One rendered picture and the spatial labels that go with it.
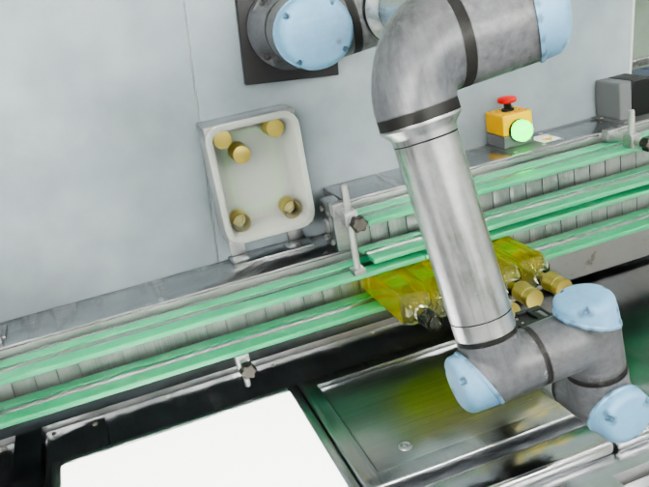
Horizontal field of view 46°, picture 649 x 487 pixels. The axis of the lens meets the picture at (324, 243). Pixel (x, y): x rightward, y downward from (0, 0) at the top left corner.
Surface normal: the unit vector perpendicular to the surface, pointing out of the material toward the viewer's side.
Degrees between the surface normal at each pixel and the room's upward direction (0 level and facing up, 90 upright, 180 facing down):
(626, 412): 0
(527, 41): 19
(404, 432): 90
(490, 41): 8
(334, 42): 12
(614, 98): 90
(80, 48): 0
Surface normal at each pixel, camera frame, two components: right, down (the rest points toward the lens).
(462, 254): -0.06, 0.19
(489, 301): 0.26, 0.08
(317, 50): 0.12, 0.35
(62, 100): 0.32, 0.28
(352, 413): -0.16, -0.92
